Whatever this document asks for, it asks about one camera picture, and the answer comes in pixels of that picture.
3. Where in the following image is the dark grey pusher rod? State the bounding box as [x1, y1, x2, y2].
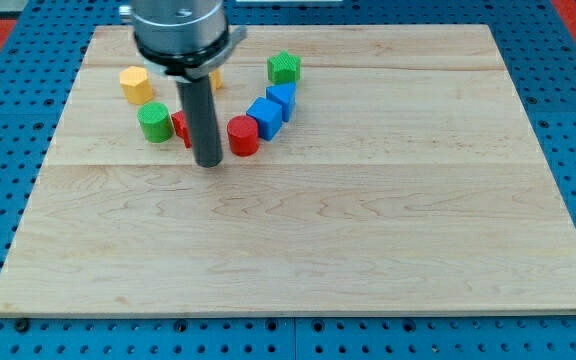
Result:
[176, 76, 223, 168]

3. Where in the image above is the blue cube block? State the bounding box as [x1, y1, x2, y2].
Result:
[246, 97, 282, 141]

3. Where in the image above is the red cylinder block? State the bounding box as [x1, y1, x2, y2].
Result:
[227, 115, 259, 157]

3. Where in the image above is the blue triangle block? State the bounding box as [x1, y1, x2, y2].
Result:
[266, 82, 297, 122]

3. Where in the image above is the green star block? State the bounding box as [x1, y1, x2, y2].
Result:
[267, 51, 301, 85]

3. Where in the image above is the red star block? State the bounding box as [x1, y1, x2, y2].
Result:
[171, 110, 192, 148]

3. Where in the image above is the light wooden board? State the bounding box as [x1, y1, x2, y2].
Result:
[0, 25, 576, 319]

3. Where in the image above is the yellow heart block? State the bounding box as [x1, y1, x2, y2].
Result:
[209, 68, 223, 91]

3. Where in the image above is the yellow hexagon block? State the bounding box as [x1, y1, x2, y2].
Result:
[119, 66, 154, 105]

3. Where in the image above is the green cylinder block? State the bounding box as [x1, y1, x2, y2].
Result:
[137, 102, 174, 143]

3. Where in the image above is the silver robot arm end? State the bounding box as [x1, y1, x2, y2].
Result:
[119, 0, 247, 83]

